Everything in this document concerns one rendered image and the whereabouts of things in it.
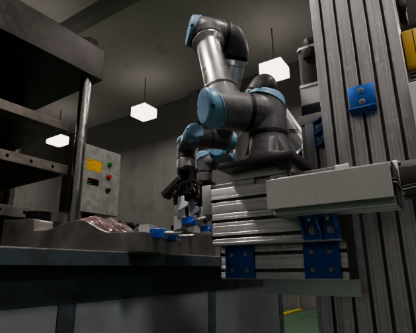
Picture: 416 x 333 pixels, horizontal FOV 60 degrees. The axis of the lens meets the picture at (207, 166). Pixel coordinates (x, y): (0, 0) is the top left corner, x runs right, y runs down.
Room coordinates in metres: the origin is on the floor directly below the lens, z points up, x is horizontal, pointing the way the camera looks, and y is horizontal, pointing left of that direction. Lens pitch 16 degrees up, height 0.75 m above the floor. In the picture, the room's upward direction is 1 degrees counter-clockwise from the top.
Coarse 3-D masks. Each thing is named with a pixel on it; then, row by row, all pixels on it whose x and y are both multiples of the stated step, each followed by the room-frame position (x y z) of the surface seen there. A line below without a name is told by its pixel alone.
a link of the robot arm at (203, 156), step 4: (200, 152) 1.65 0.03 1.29; (204, 152) 1.65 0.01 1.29; (208, 152) 1.65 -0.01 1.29; (200, 156) 1.65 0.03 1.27; (204, 156) 1.65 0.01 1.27; (208, 156) 1.65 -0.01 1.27; (196, 160) 1.67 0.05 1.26; (200, 160) 1.65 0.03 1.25; (204, 160) 1.65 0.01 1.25; (208, 160) 1.64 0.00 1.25; (196, 164) 1.68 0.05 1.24; (200, 164) 1.65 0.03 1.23; (204, 164) 1.65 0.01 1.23; (208, 164) 1.65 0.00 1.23; (200, 168) 1.65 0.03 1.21; (204, 168) 1.65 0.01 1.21; (208, 168) 1.65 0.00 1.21; (212, 168) 1.66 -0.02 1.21
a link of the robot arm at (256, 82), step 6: (258, 78) 1.46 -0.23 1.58; (264, 78) 1.46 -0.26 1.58; (270, 78) 1.47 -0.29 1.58; (252, 84) 1.46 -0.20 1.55; (258, 84) 1.45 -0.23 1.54; (264, 84) 1.45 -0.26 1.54; (270, 84) 1.47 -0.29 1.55; (276, 84) 1.51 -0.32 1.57; (246, 90) 1.48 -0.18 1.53; (234, 132) 1.49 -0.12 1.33; (240, 132) 1.51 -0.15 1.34; (210, 150) 1.49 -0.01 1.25; (216, 150) 1.48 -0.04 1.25; (222, 150) 1.48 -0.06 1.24; (210, 156) 1.51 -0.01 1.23; (216, 156) 1.48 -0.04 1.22; (222, 156) 1.49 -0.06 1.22; (228, 156) 1.56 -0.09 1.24; (216, 162) 1.56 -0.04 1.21; (222, 162) 1.55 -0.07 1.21
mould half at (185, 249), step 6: (138, 228) 1.57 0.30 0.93; (198, 234) 1.44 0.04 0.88; (186, 240) 1.37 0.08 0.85; (192, 240) 1.40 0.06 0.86; (198, 240) 1.44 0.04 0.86; (204, 240) 1.47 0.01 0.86; (210, 240) 1.50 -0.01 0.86; (180, 246) 1.34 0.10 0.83; (186, 246) 1.37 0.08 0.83; (192, 246) 1.40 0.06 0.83; (198, 246) 1.44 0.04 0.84; (204, 246) 1.47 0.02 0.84; (210, 246) 1.50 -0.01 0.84; (180, 252) 1.34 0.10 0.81; (186, 252) 1.37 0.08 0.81; (192, 252) 1.40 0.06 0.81; (198, 252) 1.44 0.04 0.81; (204, 252) 1.47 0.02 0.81; (210, 252) 1.50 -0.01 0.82
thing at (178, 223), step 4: (176, 216) 1.38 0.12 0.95; (184, 216) 1.38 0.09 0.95; (188, 216) 1.35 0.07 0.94; (176, 220) 1.38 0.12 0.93; (180, 220) 1.37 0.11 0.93; (184, 220) 1.36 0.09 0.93; (188, 220) 1.35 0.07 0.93; (192, 220) 1.35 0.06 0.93; (196, 220) 1.35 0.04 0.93; (200, 220) 1.34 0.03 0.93; (176, 224) 1.37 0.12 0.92; (180, 224) 1.36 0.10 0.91; (184, 224) 1.36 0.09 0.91; (188, 224) 1.35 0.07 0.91; (192, 224) 1.36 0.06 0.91; (196, 224) 1.37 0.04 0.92; (176, 228) 1.37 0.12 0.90; (180, 228) 1.36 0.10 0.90; (184, 228) 1.37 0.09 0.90; (188, 228) 1.40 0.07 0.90; (184, 232) 1.41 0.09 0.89
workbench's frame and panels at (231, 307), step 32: (0, 256) 0.76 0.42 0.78; (32, 256) 0.81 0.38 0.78; (64, 256) 0.88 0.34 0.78; (96, 256) 0.95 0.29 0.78; (128, 256) 1.04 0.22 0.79; (160, 256) 1.15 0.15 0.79; (192, 256) 1.29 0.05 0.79; (0, 288) 0.81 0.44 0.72; (32, 288) 0.87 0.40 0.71; (64, 288) 0.94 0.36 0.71; (96, 288) 1.02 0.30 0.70; (128, 288) 1.12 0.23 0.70; (160, 288) 1.23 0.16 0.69; (192, 288) 1.37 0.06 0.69; (224, 288) 1.55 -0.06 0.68; (256, 288) 1.78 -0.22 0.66; (0, 320) 0.82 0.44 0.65; (32, 320) 0.88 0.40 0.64; (64, 320) 0.95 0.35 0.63; (96, 320) 1.03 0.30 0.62; (128, 320) 1.12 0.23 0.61; (160, 320) 1.23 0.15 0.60; (192, 320) 1.38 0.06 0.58; (224, 320) 1.55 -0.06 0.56; (256, 320) 1.77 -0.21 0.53
